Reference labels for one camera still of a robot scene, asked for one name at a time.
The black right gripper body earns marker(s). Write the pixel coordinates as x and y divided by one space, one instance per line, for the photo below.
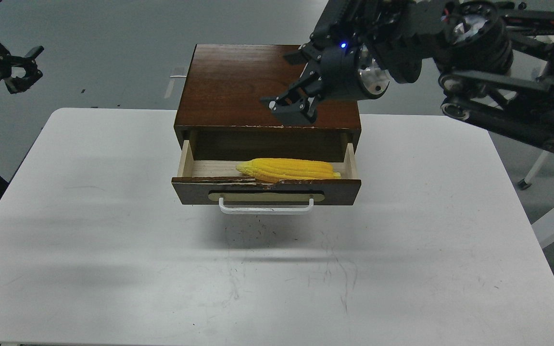
344 72

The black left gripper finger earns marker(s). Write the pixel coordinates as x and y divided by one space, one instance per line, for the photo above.
20 84
26 61

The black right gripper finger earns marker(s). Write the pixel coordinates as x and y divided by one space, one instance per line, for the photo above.
309 83
296 109

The yellow corn cob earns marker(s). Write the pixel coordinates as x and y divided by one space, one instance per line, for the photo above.
274 170

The wooden drawer with white handle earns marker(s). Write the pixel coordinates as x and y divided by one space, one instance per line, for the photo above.
215 182

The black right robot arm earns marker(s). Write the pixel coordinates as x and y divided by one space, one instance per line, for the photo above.
496 62

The dark brown wooden cabinet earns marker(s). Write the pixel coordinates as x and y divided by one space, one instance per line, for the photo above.
221 115

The white chair frame with casters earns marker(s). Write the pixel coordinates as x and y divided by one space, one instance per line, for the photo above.
526 182

